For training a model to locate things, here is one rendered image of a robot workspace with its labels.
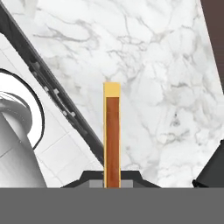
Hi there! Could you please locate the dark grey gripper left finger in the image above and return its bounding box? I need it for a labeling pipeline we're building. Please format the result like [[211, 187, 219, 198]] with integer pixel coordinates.
[[60, 170, 105, 189]]

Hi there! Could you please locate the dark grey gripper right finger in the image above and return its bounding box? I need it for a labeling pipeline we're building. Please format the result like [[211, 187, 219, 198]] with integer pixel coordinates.
[[120, 170, 162, 189]]

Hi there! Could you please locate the brown wooden spoon yellow edge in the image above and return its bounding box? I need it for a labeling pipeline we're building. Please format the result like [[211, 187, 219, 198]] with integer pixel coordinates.
[[102, 81, 122, 189]]

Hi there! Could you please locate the dark brown cabinet panel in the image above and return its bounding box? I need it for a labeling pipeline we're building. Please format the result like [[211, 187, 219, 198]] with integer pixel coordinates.
[[199, 0, 224, 95]]

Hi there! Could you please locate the black angular block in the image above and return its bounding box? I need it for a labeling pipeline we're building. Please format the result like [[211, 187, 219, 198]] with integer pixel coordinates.
[[192, 139, 224, 189]]

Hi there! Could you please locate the white round pedestal black rim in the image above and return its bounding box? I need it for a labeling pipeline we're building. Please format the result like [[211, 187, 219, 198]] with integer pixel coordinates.
[[0, 68, 48, 189]]

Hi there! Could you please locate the dark grey rail strip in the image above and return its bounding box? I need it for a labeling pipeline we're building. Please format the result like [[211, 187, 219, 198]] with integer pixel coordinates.
[[0, 2, 106, 166]]

